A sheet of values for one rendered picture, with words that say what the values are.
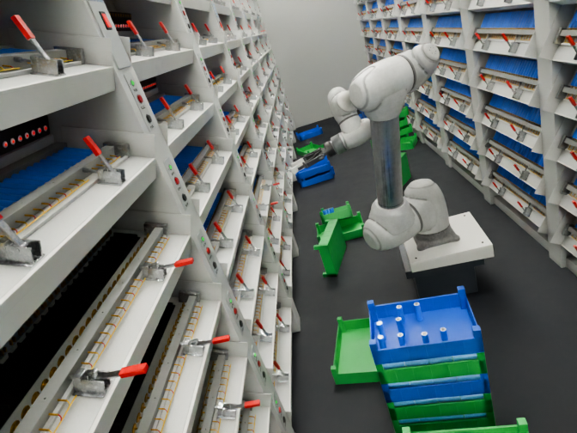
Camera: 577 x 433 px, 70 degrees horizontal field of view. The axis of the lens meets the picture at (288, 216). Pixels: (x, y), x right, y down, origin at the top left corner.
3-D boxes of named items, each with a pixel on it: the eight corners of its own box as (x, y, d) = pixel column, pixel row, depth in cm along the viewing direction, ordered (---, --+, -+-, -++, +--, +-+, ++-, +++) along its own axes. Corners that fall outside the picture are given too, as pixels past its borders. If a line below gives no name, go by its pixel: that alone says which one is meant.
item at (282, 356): (290, 314, 190) (293, 289, 185) (288, 432, 135) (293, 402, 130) (245, 311, 190) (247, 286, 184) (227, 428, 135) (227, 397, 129)
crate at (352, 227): (362, 221, 273) (359, 210, 270) (367, 235, 254) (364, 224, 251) (318, 233, 277) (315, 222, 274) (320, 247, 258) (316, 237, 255)
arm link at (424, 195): (458, 221, 178) (448, 174, 171) (428, 240, 173) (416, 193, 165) (431, 214, 193) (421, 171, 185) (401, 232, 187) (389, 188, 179)
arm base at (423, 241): (446, 219, 195) (443, 209, 193) (461, 240, 175) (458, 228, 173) (408, 229, 199) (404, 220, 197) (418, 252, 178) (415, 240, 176)
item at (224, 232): (248, 205, 168) (250, 173, 162) (226, 293, 113) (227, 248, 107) (197, 201, 167) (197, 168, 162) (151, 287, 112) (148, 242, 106)
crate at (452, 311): (466, 305, 131) (463, 284, 128) (484, 352, 113) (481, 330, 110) (372, 319, 139) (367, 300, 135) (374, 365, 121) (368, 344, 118)
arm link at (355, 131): (350, 152, 201) (338, 129, 203) (379, 137, 198) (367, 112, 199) (348, 149, 191) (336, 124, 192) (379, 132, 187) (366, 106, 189)
